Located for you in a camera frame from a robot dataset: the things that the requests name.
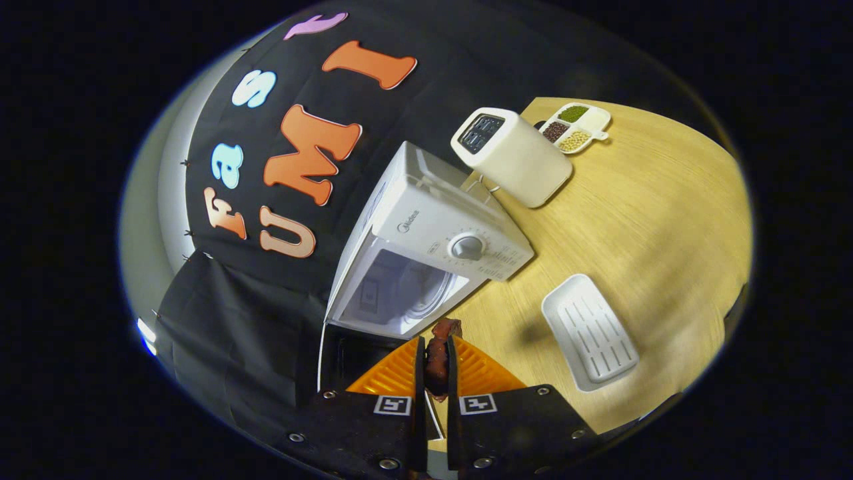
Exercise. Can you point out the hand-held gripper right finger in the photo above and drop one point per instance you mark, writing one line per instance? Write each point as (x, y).
(452, 420)

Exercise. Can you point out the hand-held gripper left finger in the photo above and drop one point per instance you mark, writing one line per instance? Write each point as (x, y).
(420, 413)

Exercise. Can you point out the red meat piece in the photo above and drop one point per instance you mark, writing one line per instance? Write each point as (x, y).
(438, 360)

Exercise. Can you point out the white microwave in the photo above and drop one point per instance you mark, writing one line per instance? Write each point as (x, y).
(433, 213)

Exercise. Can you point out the white rectangular tray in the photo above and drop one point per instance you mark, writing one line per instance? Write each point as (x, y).
(590, 333)

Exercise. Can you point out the white toaster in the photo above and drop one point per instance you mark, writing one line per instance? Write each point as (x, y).
(526, 166)

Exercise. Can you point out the white divided dish of beans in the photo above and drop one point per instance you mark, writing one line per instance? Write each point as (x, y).
(574, 140)

